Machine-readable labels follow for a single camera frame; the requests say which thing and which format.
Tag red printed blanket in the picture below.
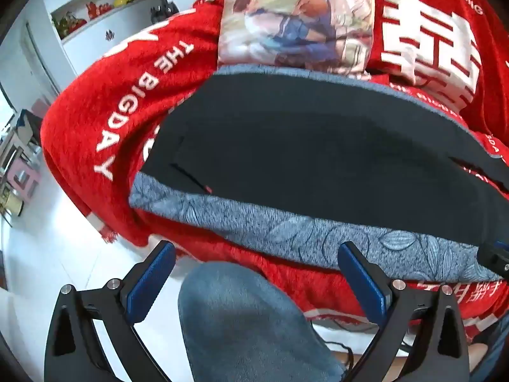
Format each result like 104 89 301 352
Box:
40 0 509 343

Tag cluttered side table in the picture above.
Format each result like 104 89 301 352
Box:
0 108 45 217

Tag metal cups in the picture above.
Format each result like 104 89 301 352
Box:
149 2 178 25

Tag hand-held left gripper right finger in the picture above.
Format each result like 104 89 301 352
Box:
338 241 475 382

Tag person's leg in jeans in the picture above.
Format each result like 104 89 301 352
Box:
468 310 509 382
178 262 347 382

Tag white shelf cabinet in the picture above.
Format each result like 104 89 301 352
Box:
42 0 168 85

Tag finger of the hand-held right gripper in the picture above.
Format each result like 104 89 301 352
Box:
477 240 509 284

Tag printed pillow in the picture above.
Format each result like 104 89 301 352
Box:
217 0 376 81

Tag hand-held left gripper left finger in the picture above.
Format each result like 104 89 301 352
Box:
44 240 176 382

